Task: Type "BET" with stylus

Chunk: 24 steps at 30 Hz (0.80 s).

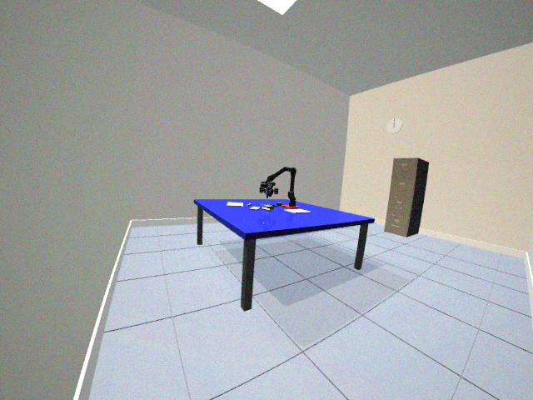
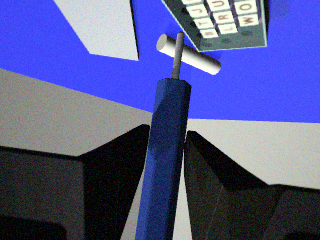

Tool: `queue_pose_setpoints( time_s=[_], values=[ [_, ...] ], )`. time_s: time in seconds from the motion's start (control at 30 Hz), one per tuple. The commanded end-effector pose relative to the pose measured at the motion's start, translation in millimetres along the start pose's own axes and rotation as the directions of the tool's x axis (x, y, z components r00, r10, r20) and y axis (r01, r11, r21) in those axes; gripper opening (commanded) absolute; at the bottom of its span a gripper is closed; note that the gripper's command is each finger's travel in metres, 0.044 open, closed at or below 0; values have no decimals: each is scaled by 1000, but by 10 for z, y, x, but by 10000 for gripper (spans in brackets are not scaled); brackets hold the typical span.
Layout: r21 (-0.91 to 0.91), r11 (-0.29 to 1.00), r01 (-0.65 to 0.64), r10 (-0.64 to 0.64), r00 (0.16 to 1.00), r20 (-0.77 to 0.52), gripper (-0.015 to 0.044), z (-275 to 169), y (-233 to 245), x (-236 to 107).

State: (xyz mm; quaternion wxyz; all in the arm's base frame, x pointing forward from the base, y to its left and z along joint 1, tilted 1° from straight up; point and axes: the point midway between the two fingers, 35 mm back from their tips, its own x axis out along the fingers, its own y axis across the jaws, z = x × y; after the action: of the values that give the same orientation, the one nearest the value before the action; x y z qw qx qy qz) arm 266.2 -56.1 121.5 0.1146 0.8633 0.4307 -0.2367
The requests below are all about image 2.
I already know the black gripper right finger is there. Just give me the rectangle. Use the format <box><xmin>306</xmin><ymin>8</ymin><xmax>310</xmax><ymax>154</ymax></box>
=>
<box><xmin>184</xmin><ymin>130</ymin><xmax>320</xmax><ymax>240</ymax></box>

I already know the white cylinder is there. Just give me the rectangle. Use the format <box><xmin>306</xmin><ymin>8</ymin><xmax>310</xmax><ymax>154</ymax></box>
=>
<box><xmin>156</xmin><ymin>34</ymin><xmax>221</xmax><ymax>75</ymax></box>

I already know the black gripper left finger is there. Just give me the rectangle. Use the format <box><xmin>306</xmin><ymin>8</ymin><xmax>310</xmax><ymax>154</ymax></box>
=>
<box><xmin>0</xmin><ymin>124</ymin><xmax>150</xmax><ymax>240</ymax></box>

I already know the grey keyboard with cream letter keys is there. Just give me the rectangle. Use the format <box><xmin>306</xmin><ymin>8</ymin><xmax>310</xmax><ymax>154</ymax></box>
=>
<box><xmin>161</xmin><ymin>0</ymin><xmax>270</xmax><ymax>52</ymax></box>

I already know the blue stylus with white tip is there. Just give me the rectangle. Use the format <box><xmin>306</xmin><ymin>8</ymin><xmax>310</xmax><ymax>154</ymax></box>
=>
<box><xmin>135</xmin><ymin>31</ymin><xmax>192</xmax><ymax>240</ymax></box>

